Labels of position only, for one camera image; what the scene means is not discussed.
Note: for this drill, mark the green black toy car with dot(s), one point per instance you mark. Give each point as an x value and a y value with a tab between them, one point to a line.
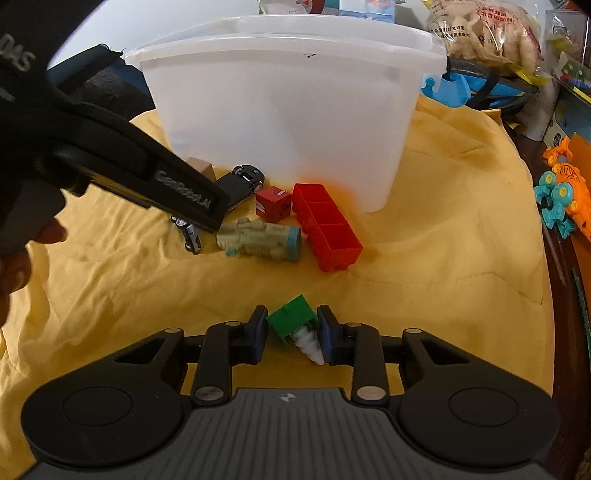
190	234

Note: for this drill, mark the orange teal toy dinosaur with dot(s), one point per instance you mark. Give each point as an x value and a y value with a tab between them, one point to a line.
564	190

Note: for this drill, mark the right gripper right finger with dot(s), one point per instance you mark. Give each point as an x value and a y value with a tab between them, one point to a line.
363	348

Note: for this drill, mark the long red brick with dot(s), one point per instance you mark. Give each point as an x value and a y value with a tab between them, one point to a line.
333	241

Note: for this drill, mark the blue plastic toy piece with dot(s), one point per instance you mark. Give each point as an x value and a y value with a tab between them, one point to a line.
453	92

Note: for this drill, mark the blue black striped bag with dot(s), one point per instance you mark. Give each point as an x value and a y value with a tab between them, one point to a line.
482	88

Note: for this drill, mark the clear bag of wooden pieces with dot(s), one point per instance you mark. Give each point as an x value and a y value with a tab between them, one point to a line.
500	35

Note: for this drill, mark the small red cube block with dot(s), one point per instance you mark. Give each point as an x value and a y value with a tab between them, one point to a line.
273	204

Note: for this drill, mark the wooden cube block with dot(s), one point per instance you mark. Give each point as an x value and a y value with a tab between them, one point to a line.
202	167

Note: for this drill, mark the dark blue bag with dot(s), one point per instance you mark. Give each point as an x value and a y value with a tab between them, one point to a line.
101	77

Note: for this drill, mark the person's hand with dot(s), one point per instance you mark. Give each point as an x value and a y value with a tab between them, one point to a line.
16	268

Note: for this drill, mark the olive tan toy tank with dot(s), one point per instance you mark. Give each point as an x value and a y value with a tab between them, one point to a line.
261	239

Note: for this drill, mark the translucent white plastic bin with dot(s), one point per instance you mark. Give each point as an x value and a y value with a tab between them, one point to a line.
312	98

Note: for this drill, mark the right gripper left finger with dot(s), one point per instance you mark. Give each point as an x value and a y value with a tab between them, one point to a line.
222	347

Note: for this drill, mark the green drill toy block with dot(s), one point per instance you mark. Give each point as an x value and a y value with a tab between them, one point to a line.
295	321

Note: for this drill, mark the upside-down black toy car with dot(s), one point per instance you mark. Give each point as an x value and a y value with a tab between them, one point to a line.
241	183

